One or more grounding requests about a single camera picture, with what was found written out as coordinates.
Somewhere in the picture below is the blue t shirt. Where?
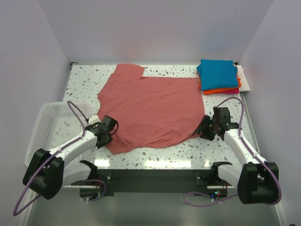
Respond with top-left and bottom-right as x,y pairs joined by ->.
197,59 -> 239,91

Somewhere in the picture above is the salmon pink t shirt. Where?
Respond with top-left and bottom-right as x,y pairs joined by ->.
97,64 -> 205,154

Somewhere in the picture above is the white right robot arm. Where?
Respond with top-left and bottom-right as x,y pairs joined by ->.
195,107 -> 280,204

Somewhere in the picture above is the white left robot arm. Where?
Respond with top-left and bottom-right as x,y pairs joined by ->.
23,115 -> 119,200

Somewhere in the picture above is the folded orange t shirt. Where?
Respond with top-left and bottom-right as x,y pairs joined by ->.
198,76 -> 241,96

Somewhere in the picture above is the folded magenta t shirt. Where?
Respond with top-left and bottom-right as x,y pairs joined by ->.
225,88 -> 239,94

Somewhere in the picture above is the folded white t shirt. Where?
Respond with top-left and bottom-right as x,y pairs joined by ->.
236,65 -> 251,92

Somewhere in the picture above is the white plastic basket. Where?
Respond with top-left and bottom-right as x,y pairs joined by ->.
24,102 -> 83,167

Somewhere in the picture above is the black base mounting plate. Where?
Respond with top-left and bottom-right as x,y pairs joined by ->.
70,168 -> 229,203

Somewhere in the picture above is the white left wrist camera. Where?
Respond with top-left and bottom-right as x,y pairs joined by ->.
88,114 -> 101,125

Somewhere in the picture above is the aluminium table frame rail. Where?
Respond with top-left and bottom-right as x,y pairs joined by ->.
240,92 -> 261,154

